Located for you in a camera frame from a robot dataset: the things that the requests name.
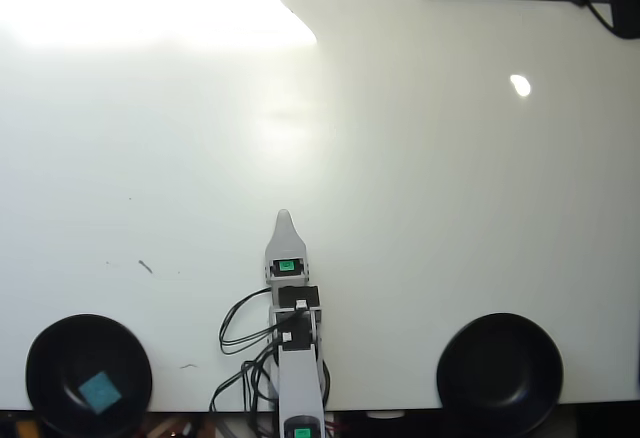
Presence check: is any white gripper with motor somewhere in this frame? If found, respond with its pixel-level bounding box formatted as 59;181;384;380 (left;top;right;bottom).
262;209;311;288

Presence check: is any blue foam cube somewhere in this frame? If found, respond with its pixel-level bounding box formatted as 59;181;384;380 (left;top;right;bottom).
78;370;123;415

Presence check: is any black bowl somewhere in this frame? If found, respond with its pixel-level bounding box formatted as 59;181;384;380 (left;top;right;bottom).
24;313;154;438
435;312;565;437

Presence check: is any black looped servo cable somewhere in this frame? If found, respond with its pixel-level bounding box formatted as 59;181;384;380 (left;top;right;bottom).
218;285;281;357

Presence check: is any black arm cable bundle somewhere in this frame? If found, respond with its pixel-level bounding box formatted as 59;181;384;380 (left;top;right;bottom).
207;342;282;414

